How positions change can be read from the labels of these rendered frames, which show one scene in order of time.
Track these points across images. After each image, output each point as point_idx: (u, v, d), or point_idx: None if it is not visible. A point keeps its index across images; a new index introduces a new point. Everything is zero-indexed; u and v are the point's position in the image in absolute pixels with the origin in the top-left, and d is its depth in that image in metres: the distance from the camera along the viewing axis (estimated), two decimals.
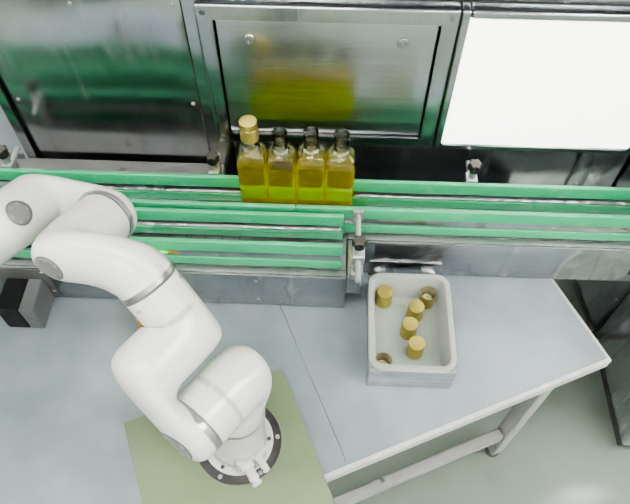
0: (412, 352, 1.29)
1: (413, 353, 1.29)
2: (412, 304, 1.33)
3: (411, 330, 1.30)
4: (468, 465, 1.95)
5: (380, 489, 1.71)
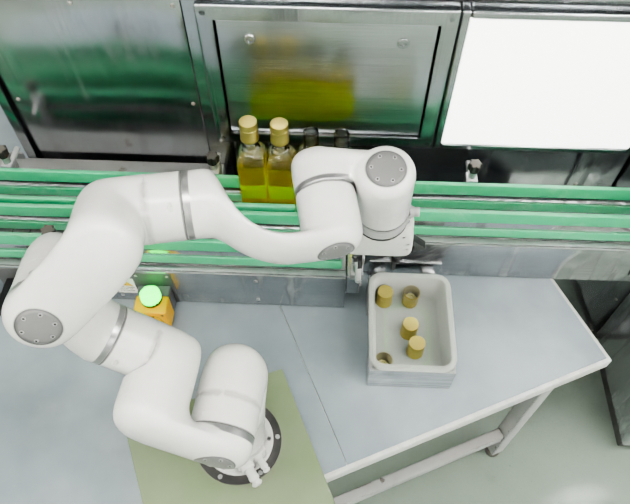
0: (412, 352, 1.29)
1: (413, 353, 1.29)
2: (276, 126, 1.15)
3: (411, 330, 1.30)
4: (468, 465, 1.95)
5: (380, 489, 1.71)
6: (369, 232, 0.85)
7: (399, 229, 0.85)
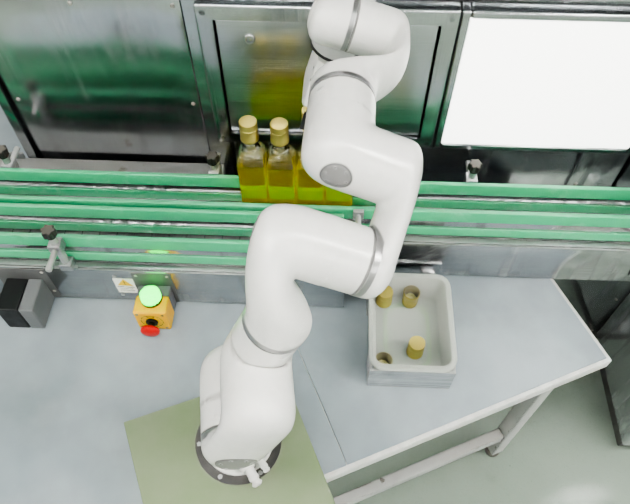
0: (412, 352, 1.29)
1: (413, 353, 1.29)
2: (276, 126, 1.15)
3: None
4: (468, 465, 1.95)
5: (380, 489, 1.71)
6: None
7: None
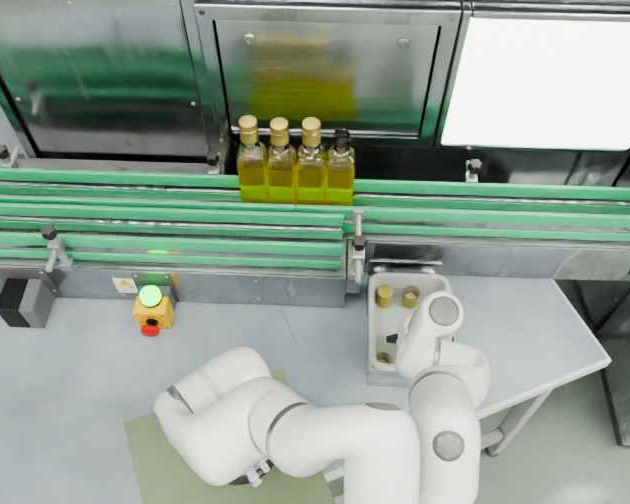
0: None
1: None
2: (276, 126, 1.15)
3: (319, 123, 1.15)
4: None
5: None
6: None
7: None
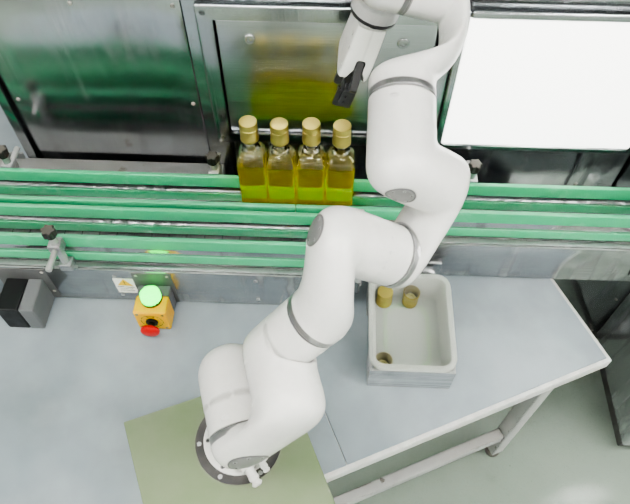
0: (349, 135, 1.16)
1: (350, 135, 1.16)
2: (276, 126, 1.15)
3: (319, 123, 1.15)
4: (468, 465, 1.95)
5: (380, 489, 1.71)
6: None
7: None
